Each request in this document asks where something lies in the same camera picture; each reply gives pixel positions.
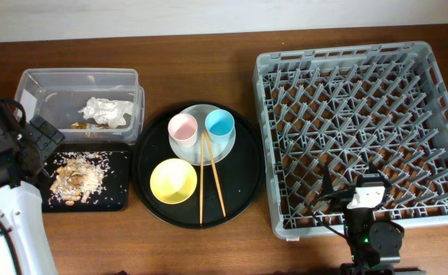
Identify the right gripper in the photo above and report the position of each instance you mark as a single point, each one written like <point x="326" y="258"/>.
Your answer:
<point x="340" y="201"/>

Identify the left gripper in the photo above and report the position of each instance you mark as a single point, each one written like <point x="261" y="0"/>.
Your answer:
<point x="44" y="134"/>

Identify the gold foil wrapper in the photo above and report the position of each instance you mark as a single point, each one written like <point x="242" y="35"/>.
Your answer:
<point x="88" y="126"/>

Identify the food scraps pile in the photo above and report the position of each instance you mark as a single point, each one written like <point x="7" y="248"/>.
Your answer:
<point x="76" y="177"/>

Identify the white napkin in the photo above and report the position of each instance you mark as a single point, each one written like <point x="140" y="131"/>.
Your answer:
<point x="107" y="112"/>

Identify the yellow bowl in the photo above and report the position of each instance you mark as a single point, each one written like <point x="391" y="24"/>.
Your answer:
<point x="173" y="181"/>

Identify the pink cup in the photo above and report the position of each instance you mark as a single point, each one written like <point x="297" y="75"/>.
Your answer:
<point x="183" y="129"/>

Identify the blue cup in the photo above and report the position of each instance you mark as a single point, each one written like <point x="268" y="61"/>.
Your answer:
<point x="219" y="125"/>

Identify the wooden chopstick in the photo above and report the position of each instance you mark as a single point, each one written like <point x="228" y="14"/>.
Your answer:
<point x="215" y="173"/>
<point x="201" y="178"/>

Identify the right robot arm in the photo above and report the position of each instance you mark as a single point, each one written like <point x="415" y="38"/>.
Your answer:
<point x="374" y="245"/>

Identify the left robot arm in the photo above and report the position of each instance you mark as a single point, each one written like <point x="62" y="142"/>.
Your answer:
<point x="24" y="248"/>

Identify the clear plastic waste bin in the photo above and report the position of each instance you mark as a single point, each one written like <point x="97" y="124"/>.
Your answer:
<point x="57" y="95"/>

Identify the grey dishwasher rack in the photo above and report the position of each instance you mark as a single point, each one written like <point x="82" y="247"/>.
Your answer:
<point x="344" y="107"/>

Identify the black rectangular tray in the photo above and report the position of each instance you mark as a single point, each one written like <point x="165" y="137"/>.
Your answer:
<point x="113" y="191"/>

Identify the round black serving tray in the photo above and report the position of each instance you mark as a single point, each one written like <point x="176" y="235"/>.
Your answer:
<point x="241" y="173"/>

